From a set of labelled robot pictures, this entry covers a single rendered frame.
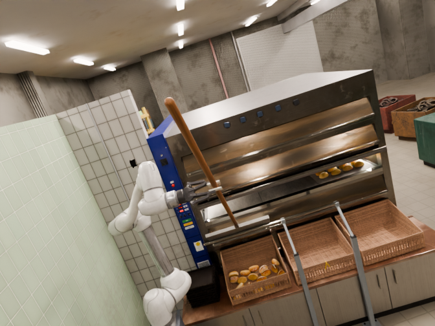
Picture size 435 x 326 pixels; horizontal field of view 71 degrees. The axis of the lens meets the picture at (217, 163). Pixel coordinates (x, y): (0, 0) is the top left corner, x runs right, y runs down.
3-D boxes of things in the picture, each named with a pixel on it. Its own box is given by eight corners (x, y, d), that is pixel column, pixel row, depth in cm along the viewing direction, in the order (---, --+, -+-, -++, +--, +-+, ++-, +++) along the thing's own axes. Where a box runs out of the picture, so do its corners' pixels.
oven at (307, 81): (213, 236, 516) (170, 118, 460) (333, 198, 507) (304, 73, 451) (219, 323, 332) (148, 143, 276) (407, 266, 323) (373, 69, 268)
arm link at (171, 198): (171, 211, 163) (182, 207, 163) (166, 206, 155) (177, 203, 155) (168, 195, 167) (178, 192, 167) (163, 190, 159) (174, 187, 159)
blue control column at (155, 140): (213, 236, 515) (169, 114, 459) (223, 233, 515) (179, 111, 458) (219, 325, 330) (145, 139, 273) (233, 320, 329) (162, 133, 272)
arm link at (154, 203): (167, 209, 154) (160, 185, 158) (138, 218, 155) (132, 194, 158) (172, 211, 165) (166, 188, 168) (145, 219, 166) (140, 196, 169)
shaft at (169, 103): (173, 101, 88) (171, 94, 90) (164, 105, 88) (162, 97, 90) (237, 224, 243) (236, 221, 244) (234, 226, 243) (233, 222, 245)
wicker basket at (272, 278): (226, 273, 314) (218, 250, 307) (279, 256, 313) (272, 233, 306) (232, 306, 267) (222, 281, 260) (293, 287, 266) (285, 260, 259)
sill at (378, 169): (206, 224, 307) (204, 220, 306) (379, 169, 300) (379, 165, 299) (206, 226, 301) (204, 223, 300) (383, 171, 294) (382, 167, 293)
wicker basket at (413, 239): (338, 239, 309) (333, 215, 301) (391, 222, 308) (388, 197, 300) (364, 267, 262) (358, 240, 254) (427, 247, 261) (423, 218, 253)
